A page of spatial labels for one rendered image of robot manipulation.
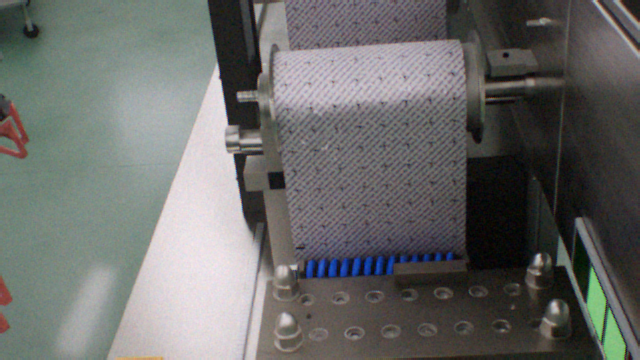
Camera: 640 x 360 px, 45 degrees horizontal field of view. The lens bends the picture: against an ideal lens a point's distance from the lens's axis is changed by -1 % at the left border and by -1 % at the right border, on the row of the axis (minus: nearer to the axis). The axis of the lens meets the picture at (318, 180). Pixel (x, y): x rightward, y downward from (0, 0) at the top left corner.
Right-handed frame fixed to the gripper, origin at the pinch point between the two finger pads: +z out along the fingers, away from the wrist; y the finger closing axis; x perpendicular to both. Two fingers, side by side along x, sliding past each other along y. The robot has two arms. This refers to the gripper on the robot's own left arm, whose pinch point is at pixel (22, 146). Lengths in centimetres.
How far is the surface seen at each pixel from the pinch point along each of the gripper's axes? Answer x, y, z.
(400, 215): -49, -56, 22
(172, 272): -12.0, -29.2, 23.7
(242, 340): -19, -50, 28
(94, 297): 60, 92, 87
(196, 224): -17.1, -16.2, 26.6
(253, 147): -39, -42, 7
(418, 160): -55, -57, 16
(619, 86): -72, -87, 0
